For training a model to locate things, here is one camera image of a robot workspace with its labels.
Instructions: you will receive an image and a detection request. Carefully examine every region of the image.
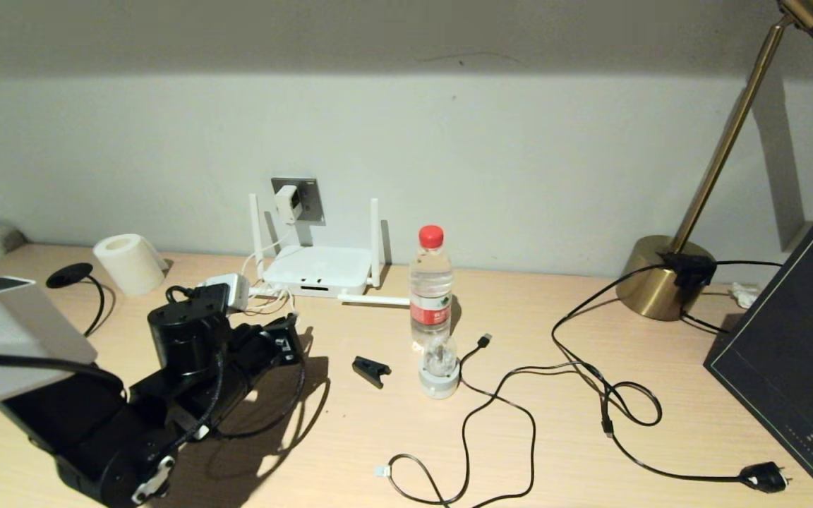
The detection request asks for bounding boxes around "thin white adapter cable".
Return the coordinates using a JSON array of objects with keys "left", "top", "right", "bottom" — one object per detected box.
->
[{"left": 241, "top": 219, "right": 296, "bottom": 316}]

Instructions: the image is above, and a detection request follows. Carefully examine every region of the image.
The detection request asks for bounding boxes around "white power adapter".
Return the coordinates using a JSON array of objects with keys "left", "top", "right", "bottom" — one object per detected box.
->
[{"left": 273, "top": 184, "right": 303, "bottom": 224}]

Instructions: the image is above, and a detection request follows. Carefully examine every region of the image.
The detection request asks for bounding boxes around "white router with antennas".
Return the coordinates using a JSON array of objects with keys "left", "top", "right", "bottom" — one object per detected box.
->
[{"left": 248, "top": 192, "right": 412, "bottom": 308}]

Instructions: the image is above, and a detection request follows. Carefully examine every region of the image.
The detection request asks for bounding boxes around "small black clip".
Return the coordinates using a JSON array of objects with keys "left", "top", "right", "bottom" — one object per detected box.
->
[{"left": 352, "top": 356, "right": 393, "bottom": 389}]

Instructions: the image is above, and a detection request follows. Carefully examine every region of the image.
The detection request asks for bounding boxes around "water bottle red cap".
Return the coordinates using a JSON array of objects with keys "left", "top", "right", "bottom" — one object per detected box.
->
[{"left": 409, "top": 224, "right": 454, "bottom": 351}]

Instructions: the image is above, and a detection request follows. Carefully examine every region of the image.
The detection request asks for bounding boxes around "small glass dome white base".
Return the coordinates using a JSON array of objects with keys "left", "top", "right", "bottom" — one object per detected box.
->
[{"left": 418, "top": 335, "right": 462, "bottom": 399}]

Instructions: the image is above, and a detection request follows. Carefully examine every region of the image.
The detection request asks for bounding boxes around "white toilet paper roll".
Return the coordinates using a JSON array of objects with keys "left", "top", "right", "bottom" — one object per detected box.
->
[{"left": 93, "top": 234, "right": 169, "bottom": 297}]

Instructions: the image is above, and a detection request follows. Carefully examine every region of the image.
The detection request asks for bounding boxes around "brass desk lamp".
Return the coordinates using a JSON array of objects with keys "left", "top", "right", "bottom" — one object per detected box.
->
[{"left": 615, "top": 0, "right": 813, "bottom": 322}]

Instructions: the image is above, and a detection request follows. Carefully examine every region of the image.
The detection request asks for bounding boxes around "black box on lamp base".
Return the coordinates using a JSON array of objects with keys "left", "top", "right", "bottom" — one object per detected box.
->
[{"left": 658, "top": 253, "right": 718, "bottom": 296}]

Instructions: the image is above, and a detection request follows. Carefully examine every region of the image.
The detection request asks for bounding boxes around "small white crumpled object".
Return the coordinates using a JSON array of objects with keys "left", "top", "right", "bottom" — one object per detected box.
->
[{"left": 728, "top": 282, "right": 758, "bottom": 310}]

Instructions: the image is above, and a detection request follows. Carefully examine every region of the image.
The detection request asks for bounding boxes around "dark gift bag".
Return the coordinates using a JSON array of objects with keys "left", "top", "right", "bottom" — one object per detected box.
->
[{"left": 703, "top": 220, "right": 813, "bottom": 508}]

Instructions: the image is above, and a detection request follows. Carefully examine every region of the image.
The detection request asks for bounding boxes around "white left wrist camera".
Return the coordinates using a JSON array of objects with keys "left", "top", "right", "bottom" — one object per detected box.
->
[{"left": 198, "top": 273, "right": 251, "bottom": 313}]

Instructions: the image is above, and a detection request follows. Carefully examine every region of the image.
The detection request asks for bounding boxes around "grey wall socket plate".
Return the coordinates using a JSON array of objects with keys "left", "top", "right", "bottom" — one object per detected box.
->
[{"left": 270, "top": 176, "right": 325, "bottom": 225}]

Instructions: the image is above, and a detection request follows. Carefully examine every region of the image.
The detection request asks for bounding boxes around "black lamp power cord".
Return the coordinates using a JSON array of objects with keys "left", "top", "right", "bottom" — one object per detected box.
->
[{"left": 551, "top": 260, "right": 793, "bottom": 492}]

